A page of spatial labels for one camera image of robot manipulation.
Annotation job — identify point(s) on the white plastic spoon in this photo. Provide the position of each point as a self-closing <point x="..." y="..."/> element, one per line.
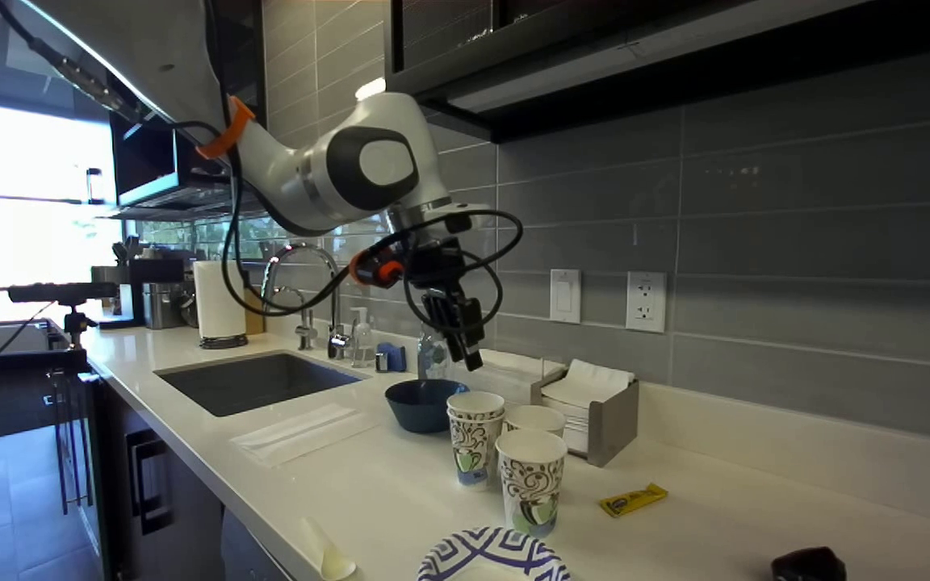
<point x="328" y="553"/>

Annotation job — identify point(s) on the flat white paper towel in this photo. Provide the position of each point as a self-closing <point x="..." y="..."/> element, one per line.
<point x="303" y="432"/>

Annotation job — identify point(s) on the stack of white napkins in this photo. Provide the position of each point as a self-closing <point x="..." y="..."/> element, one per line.
<point x="590" y="383"/>

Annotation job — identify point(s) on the paper towel roll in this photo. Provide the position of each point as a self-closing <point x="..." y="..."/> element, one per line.
<point x="219" y="303"/>

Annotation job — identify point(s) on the sink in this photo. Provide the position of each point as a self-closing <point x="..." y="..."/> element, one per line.
<point x="259" y="383"/>

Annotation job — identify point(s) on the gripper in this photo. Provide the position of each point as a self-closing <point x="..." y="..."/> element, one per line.
<point x="435" y="268"/>

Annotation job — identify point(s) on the stack of patterned paper cups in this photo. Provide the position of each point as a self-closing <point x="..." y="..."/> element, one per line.
<point x="475" y="440"/>

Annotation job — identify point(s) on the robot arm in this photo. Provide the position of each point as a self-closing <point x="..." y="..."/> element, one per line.
<point x="368" y="165"/>

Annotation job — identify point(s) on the black coffee machine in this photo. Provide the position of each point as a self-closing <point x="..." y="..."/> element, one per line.
<point x="130" y="286"/>

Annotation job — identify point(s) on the black rounded object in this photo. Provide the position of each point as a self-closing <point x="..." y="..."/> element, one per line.
<point x="808" y="565"/>

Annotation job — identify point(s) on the blue patterned paper plate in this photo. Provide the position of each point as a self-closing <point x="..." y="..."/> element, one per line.
<point x="493" y="558"/>

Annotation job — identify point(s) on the small chrome tap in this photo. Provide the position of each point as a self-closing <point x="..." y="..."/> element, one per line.
<point x="303" y="323"/>

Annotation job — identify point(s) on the black microwave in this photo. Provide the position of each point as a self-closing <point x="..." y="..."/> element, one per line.
<point x="150" y="161"/>

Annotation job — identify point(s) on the yellow packet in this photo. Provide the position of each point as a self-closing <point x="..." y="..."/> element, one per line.
<point x="633" y="500"/>

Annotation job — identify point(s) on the white wall socket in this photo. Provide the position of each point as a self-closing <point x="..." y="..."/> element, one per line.
<point x="646" y="301"/>

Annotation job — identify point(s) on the dark upper cabinet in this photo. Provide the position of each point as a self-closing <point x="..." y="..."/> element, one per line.
<point x="675" y="48"/>

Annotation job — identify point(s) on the white light switch plate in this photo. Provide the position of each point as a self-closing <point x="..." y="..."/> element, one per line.
<point x="565" y="296"/>

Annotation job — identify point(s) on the patterned paper cup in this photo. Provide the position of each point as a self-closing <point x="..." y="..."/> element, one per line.
<point x="536" y="418"/>
<point x="531" y="484"/>

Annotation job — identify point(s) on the clear glass bottle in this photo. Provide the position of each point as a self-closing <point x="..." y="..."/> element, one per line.
<point x="433" y="359"/>

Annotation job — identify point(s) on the steel canister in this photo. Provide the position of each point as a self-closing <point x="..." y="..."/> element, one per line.
<point x="162" y="307"/>

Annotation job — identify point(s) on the metal napkin holder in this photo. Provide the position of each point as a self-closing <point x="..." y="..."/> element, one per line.
<point x="614" y="424"/>

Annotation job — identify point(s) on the tall chrome tap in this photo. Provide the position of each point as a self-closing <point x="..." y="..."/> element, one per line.
<point x="334" y="307"/>

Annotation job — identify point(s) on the window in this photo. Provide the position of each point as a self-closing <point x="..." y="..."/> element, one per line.
<point x="29" y="202"/>

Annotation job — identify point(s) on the camera on tripod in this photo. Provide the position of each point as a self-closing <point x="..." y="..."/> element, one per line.
<point x="69" y="294"/>

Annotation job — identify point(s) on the dark blue bowl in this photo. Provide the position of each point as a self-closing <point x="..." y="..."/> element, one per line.
<point x="421" y="407"/>

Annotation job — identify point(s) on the clear soap pump bottle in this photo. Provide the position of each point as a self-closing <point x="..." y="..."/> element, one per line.
<point x="362" y="343"/>

